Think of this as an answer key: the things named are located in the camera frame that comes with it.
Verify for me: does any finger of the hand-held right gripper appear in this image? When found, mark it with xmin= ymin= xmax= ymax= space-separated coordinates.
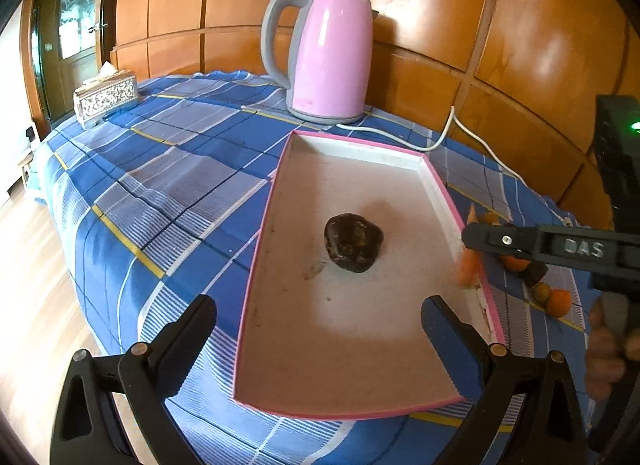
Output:
xmin=462 ymin=222 xmax=621 ymax=271

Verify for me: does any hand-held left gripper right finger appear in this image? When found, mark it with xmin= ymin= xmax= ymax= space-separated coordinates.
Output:
xmin=421 ymin=294 xmax=589 ymax=465

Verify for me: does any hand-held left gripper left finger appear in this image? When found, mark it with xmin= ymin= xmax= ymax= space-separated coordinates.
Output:
xmin=50 ymin=294 xmax=219 ymax=465

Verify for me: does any large orange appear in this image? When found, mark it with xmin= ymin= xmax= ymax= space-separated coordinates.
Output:
xmin=501 ymin=254 xmax=532 ymax=274

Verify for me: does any cut eggplant piece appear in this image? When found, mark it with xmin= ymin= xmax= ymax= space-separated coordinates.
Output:
xmin=523 ymin=262 xmax=550 ymax=289

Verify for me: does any small orange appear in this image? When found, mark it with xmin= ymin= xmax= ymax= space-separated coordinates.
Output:
xmin=545 ymin=289 xmax=573 ymax=317

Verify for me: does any small carrot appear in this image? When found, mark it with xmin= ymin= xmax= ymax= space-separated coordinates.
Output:
xmin=457 ymin=203 xmax=482 ymax=289

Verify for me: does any pink-rimmed cardboard box tray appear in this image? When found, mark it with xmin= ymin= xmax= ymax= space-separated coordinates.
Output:
xmin=232 ymin=130 xmax=506 ymax=421

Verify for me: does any dark brown avocado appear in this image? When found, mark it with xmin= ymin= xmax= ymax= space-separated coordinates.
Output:
xmin=323 ymin=213 xmax=385 ymax=274

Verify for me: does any person's right hand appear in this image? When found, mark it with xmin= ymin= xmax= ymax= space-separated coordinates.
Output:
xmin=585 ymin=296 xmax=627 ymax=400

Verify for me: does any blue plaid blanket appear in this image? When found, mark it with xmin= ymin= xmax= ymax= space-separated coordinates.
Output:
xmin=32 ymin=70 xmax=601 ymax=465

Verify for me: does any small wooden stool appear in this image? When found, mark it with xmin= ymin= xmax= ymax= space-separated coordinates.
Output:
xmin=17 ymin=151 xmax=34 ymax=190

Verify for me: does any ornate silver tissue box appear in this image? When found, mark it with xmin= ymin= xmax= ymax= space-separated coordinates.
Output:
xmin=73 ymin=62 xmax=140 ymax=131

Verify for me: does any pink electric kettle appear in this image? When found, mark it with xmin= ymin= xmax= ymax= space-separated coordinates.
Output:
xmin=261 ymin=0 xmax=376 ymax=126

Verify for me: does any wooden glass door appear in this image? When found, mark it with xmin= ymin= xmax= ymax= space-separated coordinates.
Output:
xmin=29 ymin=0 xmax=117 ymax=122

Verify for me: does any white kettle power cord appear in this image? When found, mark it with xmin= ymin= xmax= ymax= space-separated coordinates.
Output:
xmin=335 ymin=105 xmax=524 ymax=181

